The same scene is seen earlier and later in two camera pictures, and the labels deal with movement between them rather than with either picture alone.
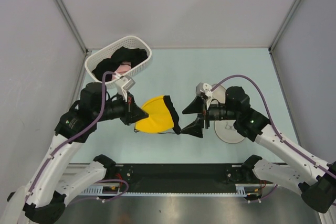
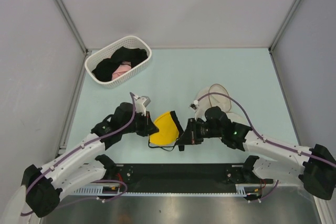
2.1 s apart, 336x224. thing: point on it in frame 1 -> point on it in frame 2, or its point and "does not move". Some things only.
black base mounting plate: (138, 178) does not move
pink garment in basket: (124, 66) does not move
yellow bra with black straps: (162, 117) -> (169, 128)
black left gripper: (132, 112) -> (148, 127)
